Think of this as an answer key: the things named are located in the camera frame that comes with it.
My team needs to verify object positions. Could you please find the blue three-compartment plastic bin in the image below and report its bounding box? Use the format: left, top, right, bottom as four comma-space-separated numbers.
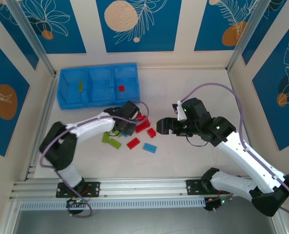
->
56, 62, 141, 111

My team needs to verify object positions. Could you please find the small electronics board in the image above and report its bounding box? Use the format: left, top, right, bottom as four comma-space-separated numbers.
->
204, 196, 229, 213
66, 197, 89, 209

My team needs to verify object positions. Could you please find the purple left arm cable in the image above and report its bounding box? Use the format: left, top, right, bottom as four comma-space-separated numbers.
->
39, 100, 150, 219

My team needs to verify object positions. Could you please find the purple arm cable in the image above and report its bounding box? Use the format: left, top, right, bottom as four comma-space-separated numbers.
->
179, 82, 289, 219
39, 100, 150, 219

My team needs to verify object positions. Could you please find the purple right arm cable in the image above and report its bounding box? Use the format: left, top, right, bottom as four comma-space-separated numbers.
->
179, 82, 289, 219

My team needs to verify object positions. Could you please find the aluminium table edge rail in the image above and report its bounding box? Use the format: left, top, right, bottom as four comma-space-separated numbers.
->
23, 73, 62, 182
227, 69, 253, 147

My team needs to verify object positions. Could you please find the long aluminium mounting rail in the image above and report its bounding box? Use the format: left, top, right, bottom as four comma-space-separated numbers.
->
9, 176, 254, 199

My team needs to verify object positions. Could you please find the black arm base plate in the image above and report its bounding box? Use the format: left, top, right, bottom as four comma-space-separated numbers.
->
186, 179, 231, 195
56, 181, 101, 198

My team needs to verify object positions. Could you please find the blue floral wall poster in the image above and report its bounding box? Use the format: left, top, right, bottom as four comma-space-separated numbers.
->
241, 0, 288, 66
0, 34, 31, 157
252, 28, 289, 152
96, 0, 183, 53
17, 0, 87, 55
0, 0, 39, 71
194, 0, 269, 52

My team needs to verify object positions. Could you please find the white slotted cable duct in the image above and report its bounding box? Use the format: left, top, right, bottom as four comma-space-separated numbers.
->
19, 197, 206, 212

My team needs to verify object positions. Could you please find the aluminium frame post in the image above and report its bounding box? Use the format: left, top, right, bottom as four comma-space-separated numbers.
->
0, 199, 22, 234
272, 214, 289, 234
226, 0, 288, 74
5, 0, 57, 78

